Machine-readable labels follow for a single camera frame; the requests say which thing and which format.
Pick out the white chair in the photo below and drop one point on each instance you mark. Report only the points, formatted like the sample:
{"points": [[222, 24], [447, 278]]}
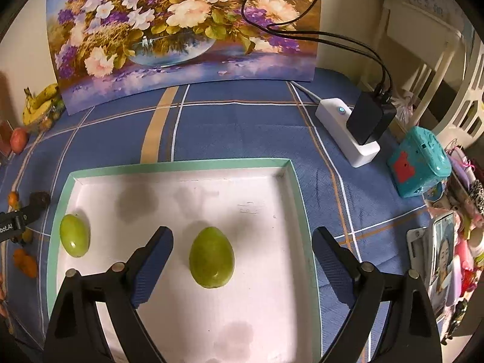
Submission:
{"points": [[427, 37]]}

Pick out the dark avocado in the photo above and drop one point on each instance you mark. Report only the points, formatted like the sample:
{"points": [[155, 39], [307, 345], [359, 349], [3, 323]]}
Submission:
{"points": [[40, 199]]}

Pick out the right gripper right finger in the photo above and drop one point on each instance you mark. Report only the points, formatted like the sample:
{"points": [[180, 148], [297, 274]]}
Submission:
{"points": [[410, 332]]}

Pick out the red apple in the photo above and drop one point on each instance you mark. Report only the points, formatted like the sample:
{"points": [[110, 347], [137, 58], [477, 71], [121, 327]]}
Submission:
{"points": [[19, 139]]}

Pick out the black power adapter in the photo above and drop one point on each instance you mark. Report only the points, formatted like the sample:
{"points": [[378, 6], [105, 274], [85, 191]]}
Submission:
{"points": [[370, 118]]}

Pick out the yellow-brown round fruit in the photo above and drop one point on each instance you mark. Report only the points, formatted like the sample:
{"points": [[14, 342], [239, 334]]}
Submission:
{"points": [[27, 237]]}

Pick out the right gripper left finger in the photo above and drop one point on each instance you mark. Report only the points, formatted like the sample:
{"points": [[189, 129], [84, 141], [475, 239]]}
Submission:
{"points": [[75, 332]]}

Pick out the banana bunch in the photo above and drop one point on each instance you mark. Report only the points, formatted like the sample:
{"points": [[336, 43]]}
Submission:
{"points": [[37, 106]]}

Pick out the clear plastic fruit container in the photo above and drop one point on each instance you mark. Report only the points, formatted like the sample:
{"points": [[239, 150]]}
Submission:
{"points": [[45, 117]]}

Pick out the white power strip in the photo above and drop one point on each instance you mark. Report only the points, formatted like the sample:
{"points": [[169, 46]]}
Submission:
{"points": [[333, 113]]}

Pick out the small orange tangerine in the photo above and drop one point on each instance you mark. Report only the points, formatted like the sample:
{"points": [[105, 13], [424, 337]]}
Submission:
{"points": [[13, 200]]}

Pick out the green mango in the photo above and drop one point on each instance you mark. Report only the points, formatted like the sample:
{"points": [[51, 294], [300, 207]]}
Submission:
{"points": [[75, 235], [211, 259]]}

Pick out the large orange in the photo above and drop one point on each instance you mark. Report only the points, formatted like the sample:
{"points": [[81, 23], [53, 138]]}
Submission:
{"points": [[29, 267]]}

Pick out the teal plastic box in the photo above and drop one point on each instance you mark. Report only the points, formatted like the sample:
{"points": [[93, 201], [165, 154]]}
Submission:
{"points": [[419, 163]]}

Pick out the framed photo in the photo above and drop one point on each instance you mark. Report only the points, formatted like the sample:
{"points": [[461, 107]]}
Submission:
{"points": [[441, 261]]}

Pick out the blue plaid tablecloth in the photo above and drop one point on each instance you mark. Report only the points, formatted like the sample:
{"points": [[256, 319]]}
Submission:
{"points": [[238, 119]]}

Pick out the flower painting canvas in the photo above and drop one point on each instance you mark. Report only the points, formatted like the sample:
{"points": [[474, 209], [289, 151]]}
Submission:
{"points": [[103, 50]]}

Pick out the white tray green rim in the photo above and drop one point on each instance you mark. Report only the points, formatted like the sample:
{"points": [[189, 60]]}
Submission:
{"points": [[268, 311]]}

